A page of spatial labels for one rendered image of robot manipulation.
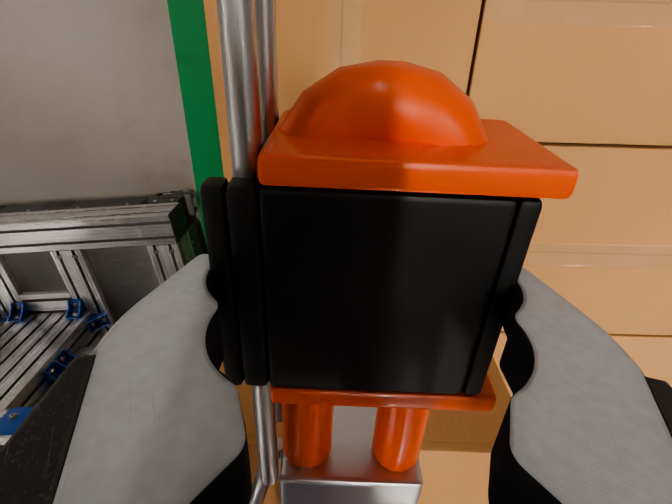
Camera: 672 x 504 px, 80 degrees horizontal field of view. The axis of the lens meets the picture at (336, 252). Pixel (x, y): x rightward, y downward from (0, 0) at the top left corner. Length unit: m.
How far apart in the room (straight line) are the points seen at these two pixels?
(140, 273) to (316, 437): 1.18
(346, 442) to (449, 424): 0.28
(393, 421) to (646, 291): 0.88
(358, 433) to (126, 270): 1.19
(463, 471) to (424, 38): 0.57
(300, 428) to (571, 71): 0.68
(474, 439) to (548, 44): 0.56
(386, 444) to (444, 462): 0.28
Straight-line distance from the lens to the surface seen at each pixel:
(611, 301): 1.00
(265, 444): 0.17
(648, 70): 0.82
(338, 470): 0.20
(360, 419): 0.21
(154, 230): 1.22
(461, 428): 0.47
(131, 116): 1.38
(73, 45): 1.42
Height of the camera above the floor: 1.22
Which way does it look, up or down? 61 degrees down
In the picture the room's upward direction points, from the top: 179 degrees counter-clockwise
